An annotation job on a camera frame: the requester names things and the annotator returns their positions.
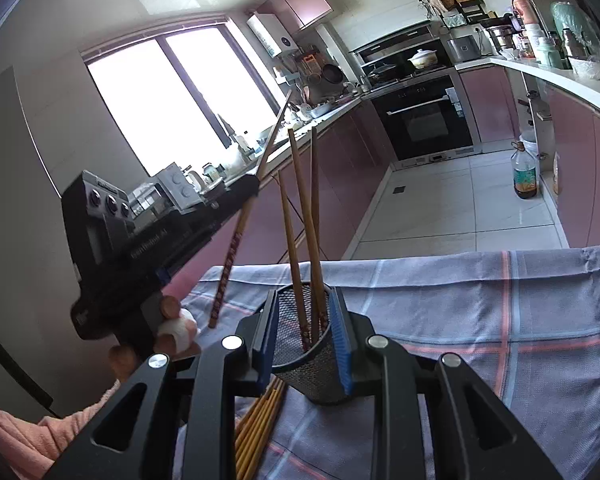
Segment black mesh utensil holder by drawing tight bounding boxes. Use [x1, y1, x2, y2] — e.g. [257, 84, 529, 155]
[271, 282, 376, 407]

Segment pink wall cabinet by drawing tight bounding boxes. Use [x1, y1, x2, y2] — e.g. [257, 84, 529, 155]
[257, 0, 333, 31]

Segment white bowl under plastic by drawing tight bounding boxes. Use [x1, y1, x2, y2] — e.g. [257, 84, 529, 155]
[569, 55, 600, 81]

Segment white microwave oven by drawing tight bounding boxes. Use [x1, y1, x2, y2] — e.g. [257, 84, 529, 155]
[127, 161, 204, 218]

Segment white casserole pot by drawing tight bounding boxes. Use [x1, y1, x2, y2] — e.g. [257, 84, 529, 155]
[407, 49, 438, 70]

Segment steel stock pot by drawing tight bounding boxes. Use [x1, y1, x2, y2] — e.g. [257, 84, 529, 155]
[487, 25, 516, 51]

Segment pink kitchen base cabinets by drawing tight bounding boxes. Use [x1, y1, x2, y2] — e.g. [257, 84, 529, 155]
[165, 65, 600, 306]

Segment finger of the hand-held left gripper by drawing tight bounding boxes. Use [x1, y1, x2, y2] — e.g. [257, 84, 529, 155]
[180, 175, 261, 233]

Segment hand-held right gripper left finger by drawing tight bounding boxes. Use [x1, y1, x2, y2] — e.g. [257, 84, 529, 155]
[42, 289, 277, 480]

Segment silver rice cooker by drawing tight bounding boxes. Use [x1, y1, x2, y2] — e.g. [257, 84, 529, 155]
[447, 35, 483, 63]

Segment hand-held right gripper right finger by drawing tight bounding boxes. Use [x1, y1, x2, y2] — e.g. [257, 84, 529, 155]
[329, 286, 563, 480]

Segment green appliance under plastic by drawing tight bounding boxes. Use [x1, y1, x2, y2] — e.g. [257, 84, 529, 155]
[550, 1, 600, 58]

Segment white wall water heater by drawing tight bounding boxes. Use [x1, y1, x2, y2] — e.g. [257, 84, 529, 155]
[246, 12, 297, 57]

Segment person's left hand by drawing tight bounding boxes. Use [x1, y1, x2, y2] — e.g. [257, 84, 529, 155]
[109, 296, 202, 383]

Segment copper pink thermos jug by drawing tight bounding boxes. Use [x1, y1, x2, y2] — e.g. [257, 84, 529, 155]
[511, 0, 538, 26]

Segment blue checked tablecloth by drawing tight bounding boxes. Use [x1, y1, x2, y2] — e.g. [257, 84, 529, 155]
[172, 242, 600, 480]

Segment steel range hood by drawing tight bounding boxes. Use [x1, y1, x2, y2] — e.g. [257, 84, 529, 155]
[349, 22, 443, 63]

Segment black wok with lid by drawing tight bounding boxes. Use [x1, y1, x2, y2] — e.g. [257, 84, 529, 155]
[367, 62, 398, 83]

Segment kitchen window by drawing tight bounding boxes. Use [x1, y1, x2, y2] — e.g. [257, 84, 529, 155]
[82, 22, 281, 178]

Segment plastic oil bottle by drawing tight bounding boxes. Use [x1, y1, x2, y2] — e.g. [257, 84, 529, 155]
[511, 140, 540, 200]

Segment black built-in oven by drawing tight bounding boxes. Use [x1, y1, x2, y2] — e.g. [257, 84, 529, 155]
[370, 72, 481, 161]

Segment black wall rack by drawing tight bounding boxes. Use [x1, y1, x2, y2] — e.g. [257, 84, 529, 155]
[417, 0, 486, 28]

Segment person's left forearm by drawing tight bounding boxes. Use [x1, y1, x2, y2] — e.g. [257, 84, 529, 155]
[0, 380, 126, 480]

